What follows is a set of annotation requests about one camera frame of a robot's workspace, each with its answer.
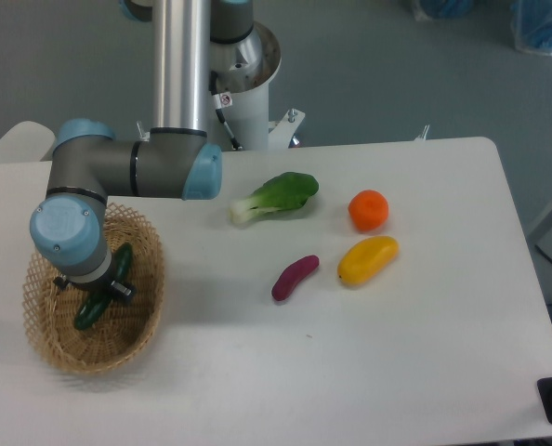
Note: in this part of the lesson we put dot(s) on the purple sweet potato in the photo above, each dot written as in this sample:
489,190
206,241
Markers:
292,276

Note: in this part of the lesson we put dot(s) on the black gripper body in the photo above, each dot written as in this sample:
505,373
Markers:
90,283

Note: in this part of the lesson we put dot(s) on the blue plastic bag left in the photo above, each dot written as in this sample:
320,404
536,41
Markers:
441,9

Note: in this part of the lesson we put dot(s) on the yellow mango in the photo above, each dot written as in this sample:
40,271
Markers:
366,258

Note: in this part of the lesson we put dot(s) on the blue plastic bag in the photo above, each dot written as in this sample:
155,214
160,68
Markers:
531,26
441,9

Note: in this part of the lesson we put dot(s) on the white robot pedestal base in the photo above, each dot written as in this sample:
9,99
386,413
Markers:
221,89

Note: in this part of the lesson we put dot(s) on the dark green cucumber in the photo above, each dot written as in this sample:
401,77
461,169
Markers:
98,301

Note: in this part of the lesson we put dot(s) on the green bok choy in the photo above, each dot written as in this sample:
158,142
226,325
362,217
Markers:
288,191

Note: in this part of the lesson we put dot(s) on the orange tangerine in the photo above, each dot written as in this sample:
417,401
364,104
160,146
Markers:
368,210

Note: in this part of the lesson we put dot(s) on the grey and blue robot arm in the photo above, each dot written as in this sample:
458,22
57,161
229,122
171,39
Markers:
89,165

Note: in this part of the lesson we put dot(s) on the woven wicker basket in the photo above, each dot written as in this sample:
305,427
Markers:
123,330

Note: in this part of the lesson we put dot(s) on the blue plastic bag right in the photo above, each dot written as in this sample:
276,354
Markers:
531,26

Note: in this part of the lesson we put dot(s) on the white chair backrest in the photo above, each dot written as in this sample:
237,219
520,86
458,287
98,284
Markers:
27,142

